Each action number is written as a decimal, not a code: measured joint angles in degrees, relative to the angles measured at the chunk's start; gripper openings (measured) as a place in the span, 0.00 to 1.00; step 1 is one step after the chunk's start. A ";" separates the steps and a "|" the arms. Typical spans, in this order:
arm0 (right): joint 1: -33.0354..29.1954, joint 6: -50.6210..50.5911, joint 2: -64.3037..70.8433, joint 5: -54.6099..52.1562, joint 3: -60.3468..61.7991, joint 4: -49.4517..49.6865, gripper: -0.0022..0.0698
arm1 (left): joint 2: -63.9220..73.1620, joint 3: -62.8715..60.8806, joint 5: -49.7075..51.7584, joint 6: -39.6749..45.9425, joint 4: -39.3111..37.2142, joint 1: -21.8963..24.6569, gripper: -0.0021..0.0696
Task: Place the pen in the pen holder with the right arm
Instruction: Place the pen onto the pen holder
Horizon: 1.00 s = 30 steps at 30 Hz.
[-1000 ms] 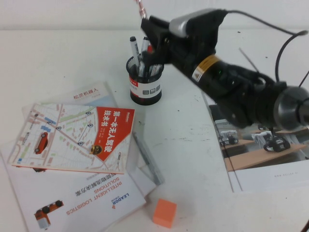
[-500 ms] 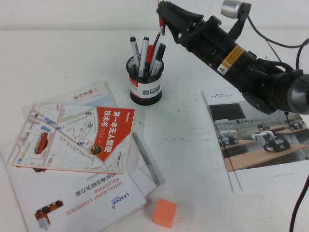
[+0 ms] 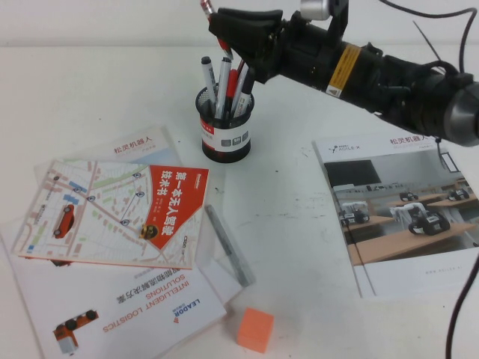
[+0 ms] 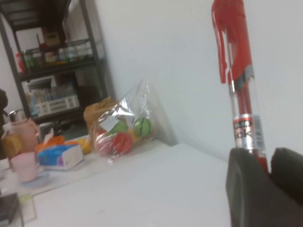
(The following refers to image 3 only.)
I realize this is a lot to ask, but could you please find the orange foam cube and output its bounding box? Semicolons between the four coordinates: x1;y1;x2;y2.
235;306;275;355

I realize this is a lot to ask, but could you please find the brochure with classroom photo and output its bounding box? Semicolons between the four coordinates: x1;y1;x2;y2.
311;132;479;299

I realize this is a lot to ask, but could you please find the black mesh pen holder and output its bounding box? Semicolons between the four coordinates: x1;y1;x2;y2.
194;85;256;164

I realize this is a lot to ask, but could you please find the black cable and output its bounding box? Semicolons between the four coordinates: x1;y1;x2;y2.
446;250;479;359
381;0;479;76

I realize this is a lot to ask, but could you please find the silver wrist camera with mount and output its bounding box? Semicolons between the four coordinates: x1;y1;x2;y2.
299;0;352;43

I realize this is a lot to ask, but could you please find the white marker with black cap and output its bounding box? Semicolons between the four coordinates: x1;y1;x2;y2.
200;55;219;109
214;55;232;119
232;67;257;117

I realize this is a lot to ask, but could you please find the map cover book with red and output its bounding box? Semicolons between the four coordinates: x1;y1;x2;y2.
10;159;210;271

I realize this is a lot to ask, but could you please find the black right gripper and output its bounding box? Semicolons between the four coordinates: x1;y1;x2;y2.
208;7;301;85

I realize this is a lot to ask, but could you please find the red gel pen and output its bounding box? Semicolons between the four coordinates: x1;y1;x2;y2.
199;0;236;61

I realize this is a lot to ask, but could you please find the white logistics brochure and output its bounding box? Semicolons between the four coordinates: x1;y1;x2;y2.
0;215;228;359

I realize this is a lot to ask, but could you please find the grey silver pen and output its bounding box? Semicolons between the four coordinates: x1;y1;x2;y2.
204;204;257;288

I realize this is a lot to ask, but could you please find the white brochure with red title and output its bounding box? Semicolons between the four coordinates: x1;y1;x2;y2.
33;125;184;188

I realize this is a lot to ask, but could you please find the red capped pen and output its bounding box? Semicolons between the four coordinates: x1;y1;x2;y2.
225;69;239;119

